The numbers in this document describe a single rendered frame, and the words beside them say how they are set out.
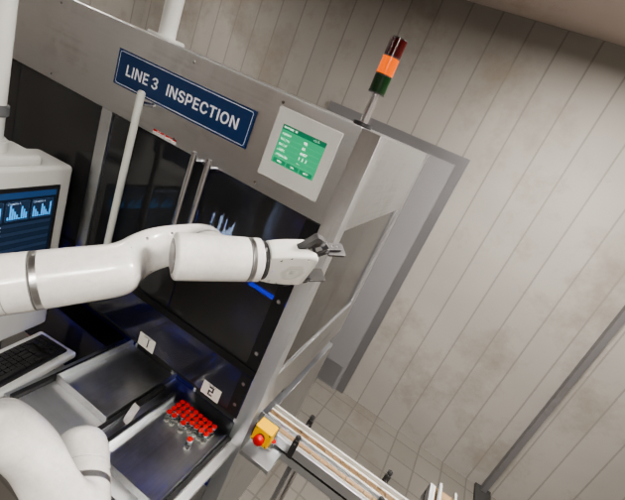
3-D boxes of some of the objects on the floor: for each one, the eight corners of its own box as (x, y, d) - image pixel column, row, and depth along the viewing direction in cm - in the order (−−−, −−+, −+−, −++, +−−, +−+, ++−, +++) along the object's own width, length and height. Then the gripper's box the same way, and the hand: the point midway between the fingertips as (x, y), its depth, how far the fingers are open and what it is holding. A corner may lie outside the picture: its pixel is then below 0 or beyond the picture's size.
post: (179, 561, 181) (368, 130, 110) (188, 569, 179) (387, 138, 109) (169, 573, 175) (362, 127, 105) (179, 582, 173) (381, 136, 103)
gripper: (267, 214, 69) (347, 223, 77) (239, 269, 81) (311, 271, 89) (276, 248, 65) (359, 253, 73) (245, 300, 77) (319, 299, 85)
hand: (328, 263), depth 81 cm, fingers open, 8 cm apart
